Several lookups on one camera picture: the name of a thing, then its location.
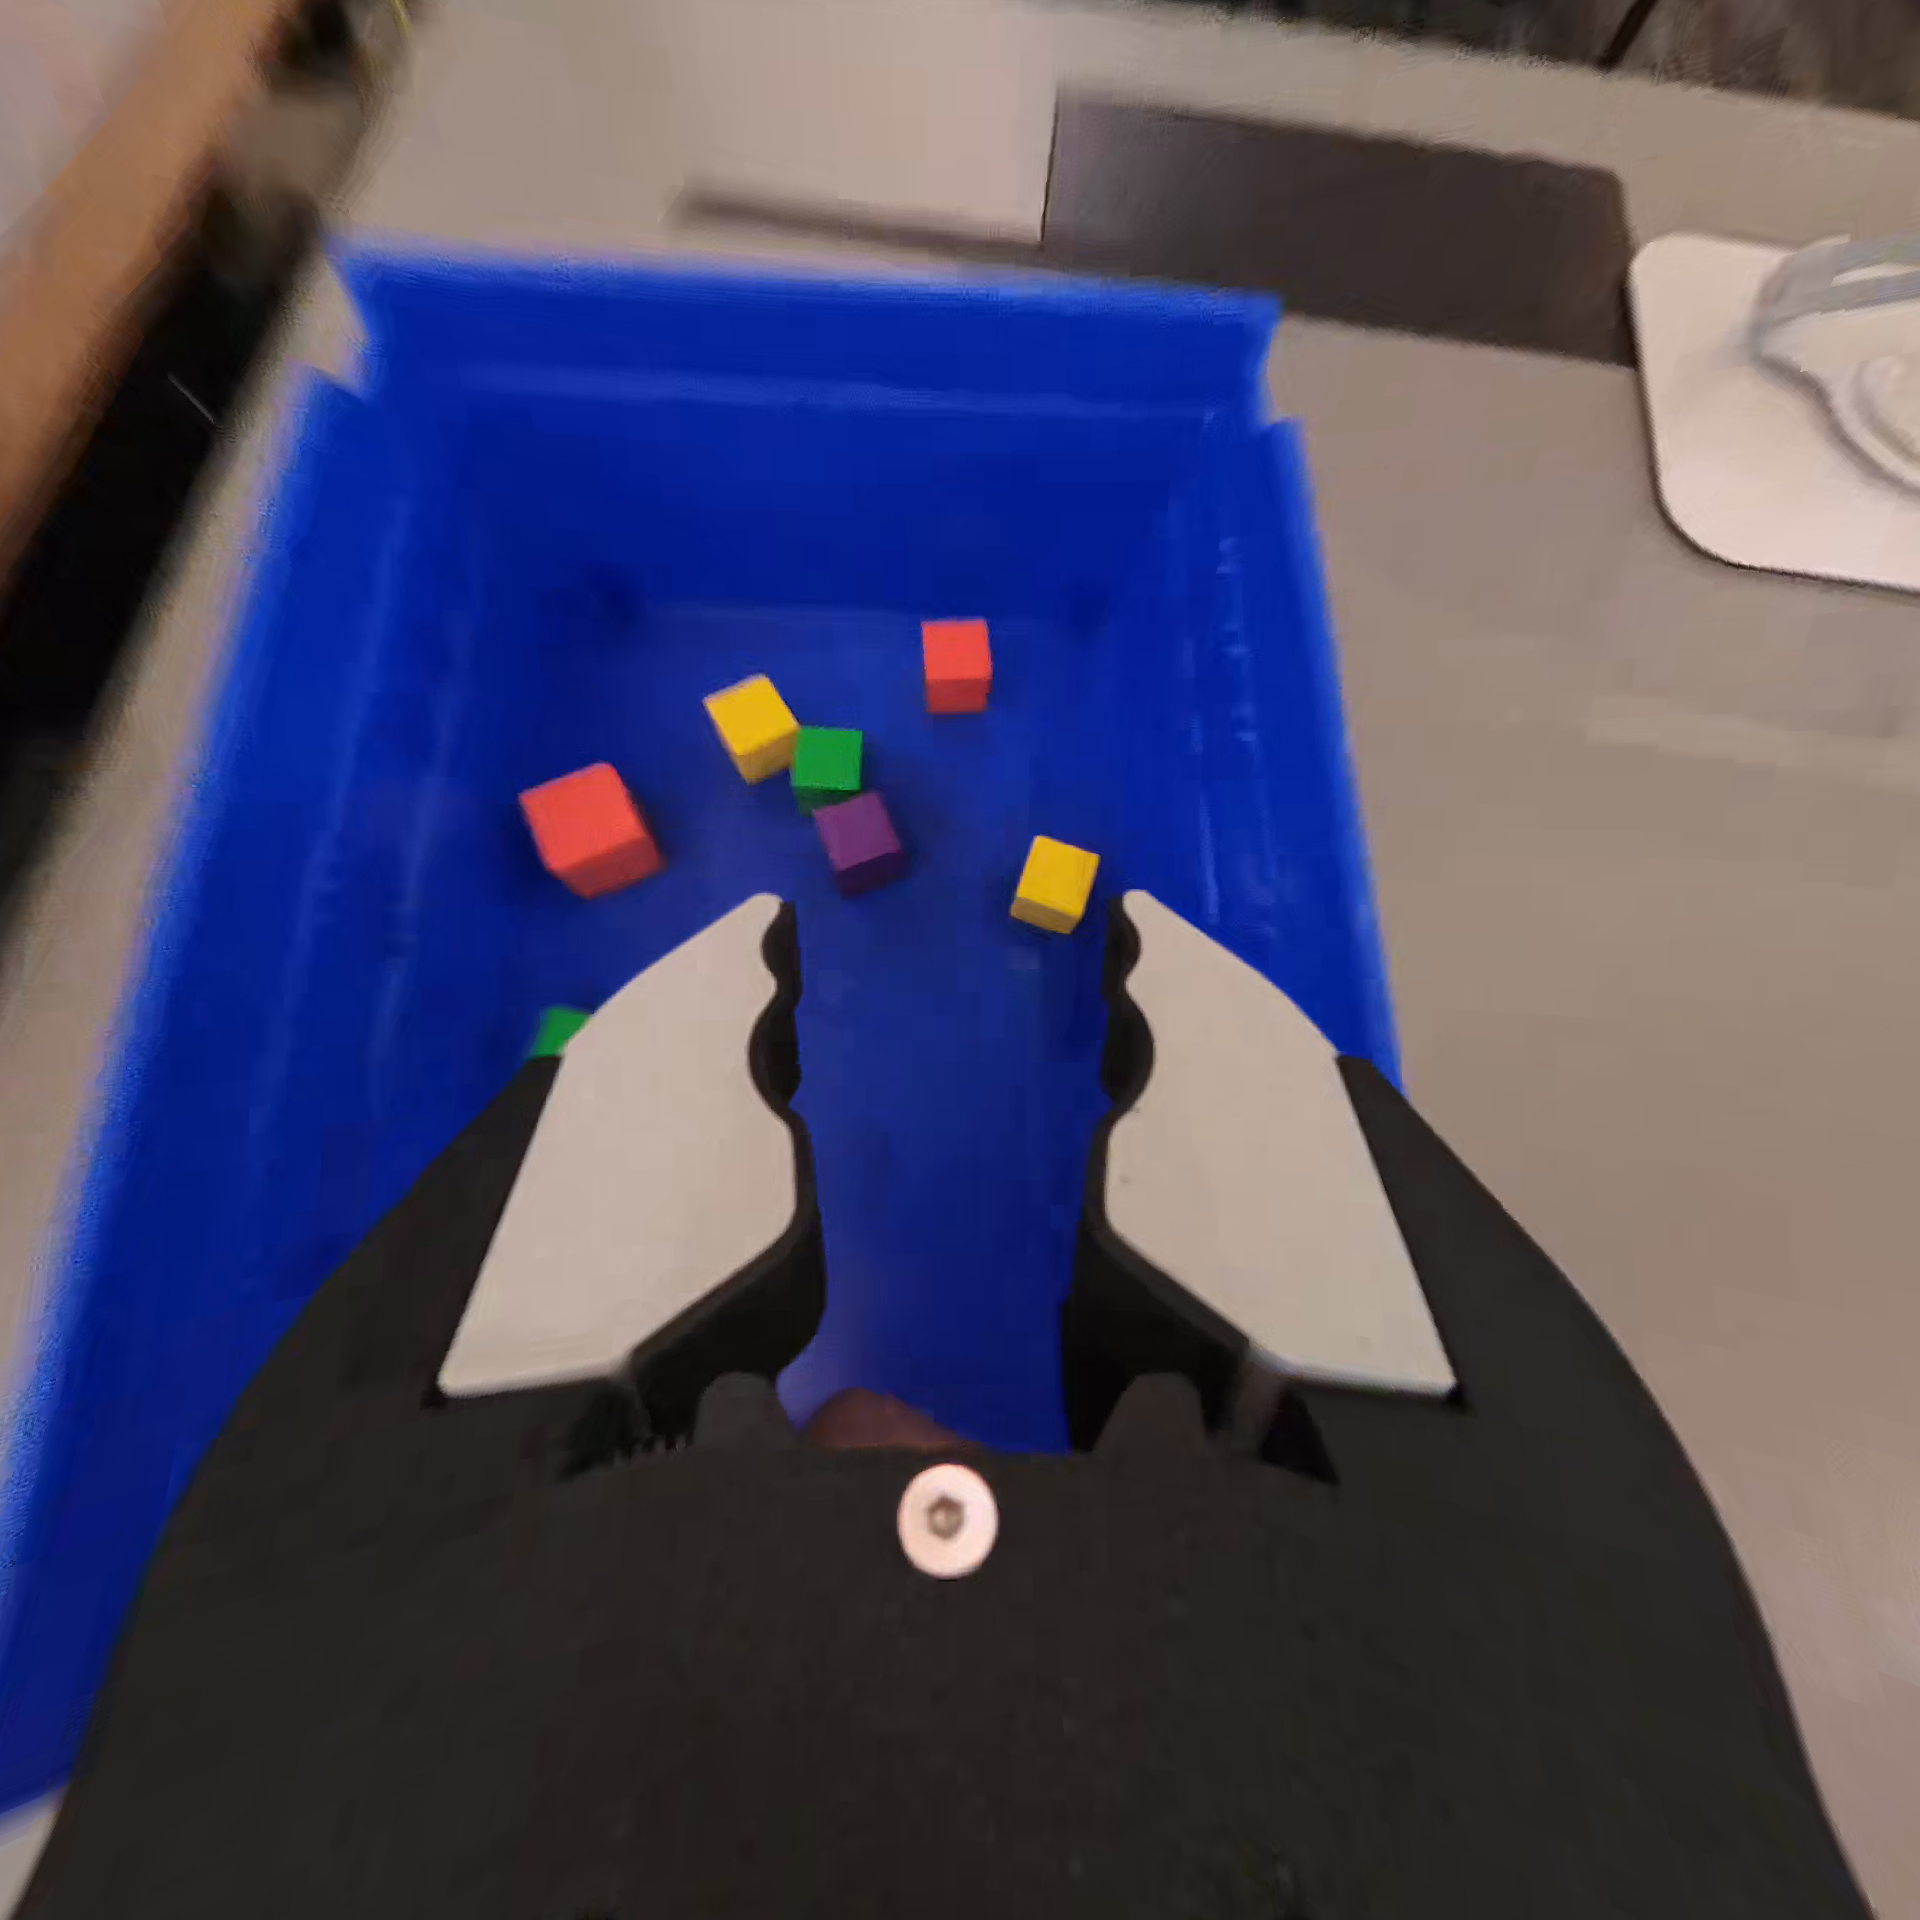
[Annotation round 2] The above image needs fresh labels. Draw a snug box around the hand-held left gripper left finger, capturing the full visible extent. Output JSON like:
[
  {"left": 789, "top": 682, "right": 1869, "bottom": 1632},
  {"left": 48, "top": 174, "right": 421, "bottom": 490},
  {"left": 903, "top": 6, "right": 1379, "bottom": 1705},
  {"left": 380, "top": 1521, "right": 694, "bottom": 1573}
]
[{"left": 434, "top": 894, "right": 829, "bottom": 1442}]

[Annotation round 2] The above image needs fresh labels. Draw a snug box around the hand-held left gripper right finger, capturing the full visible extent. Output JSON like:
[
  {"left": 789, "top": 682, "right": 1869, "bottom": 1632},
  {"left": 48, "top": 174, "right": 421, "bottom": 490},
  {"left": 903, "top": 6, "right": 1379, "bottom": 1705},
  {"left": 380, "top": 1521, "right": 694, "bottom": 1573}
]
[{"left": 1062, "top": 888, "right": 1461, "bottom": 1448}]

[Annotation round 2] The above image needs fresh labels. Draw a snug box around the large red wooden cube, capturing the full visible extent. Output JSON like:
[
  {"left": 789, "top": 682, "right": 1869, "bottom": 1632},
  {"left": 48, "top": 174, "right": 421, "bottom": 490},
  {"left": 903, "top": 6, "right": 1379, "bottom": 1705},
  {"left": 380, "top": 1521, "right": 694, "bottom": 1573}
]
[{"left": 517, "top": 761, "right": 666, "bottom": 902}]

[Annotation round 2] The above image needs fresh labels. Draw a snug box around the purple wooden cube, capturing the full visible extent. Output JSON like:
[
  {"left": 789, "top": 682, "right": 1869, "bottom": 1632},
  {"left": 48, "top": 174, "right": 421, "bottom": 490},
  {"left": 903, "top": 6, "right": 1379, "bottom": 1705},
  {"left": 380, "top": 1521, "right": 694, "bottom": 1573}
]
[{"left": 814, "top": 791, "right": 908, "bottom": 897}]

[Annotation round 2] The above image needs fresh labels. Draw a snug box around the blue plastic bin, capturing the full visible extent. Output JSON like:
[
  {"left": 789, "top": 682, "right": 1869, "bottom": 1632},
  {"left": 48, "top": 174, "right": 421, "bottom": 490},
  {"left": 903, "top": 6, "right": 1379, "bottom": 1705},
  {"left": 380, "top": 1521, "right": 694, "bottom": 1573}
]
[{"left": 0, "top": 231, "right": 1403, "bottom": 1816}]

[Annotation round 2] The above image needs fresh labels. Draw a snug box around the yellow wooden cube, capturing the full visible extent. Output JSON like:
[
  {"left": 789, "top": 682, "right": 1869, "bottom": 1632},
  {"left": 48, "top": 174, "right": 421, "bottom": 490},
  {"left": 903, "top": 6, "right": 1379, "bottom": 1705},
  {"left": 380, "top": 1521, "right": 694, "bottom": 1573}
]
[
  {"left": 1008, "top": 833, "right": 1101, "bottom": 937},
  {"left": 701, "top": 672, "right": 800, "bottom": 783}
]

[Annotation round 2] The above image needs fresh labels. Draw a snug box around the wooden table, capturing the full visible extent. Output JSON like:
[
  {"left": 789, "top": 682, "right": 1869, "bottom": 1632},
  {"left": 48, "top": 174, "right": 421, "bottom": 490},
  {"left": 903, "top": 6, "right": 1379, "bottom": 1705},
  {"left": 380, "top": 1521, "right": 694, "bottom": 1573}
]
[{"left": 0, "top": 0, "right": 301, "bottom": 572}]

